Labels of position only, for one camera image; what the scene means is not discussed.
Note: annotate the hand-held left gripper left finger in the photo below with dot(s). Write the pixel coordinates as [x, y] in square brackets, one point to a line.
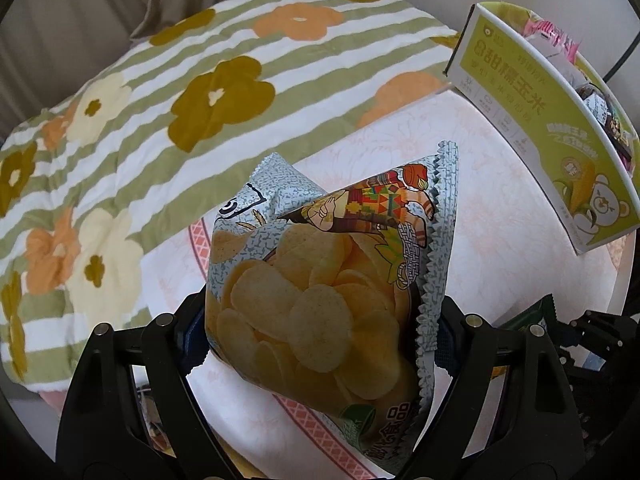
[194, 347]

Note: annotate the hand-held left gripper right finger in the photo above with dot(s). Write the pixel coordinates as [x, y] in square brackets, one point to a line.
[445, 342]

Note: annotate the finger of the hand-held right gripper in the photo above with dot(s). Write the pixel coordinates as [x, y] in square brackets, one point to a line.
[605, 327]

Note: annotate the grey potato chip bag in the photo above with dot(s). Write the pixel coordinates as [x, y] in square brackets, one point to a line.
[320, 305]

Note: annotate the green cardboard box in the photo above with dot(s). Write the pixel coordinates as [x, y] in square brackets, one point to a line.
[530, 110]

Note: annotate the pink striped snack packet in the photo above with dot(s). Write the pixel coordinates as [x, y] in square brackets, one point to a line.
[550, 35]

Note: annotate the dark green snack packet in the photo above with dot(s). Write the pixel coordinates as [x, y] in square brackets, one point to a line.
[530, 316]

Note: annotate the plain pink cloth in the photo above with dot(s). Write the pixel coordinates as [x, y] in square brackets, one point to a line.
[52, 400]

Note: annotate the dark purple snack packet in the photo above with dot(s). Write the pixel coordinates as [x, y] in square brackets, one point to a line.
[620, 127]
[592, 100]

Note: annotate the floral striped blanket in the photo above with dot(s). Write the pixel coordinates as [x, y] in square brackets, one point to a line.
[150, 135]

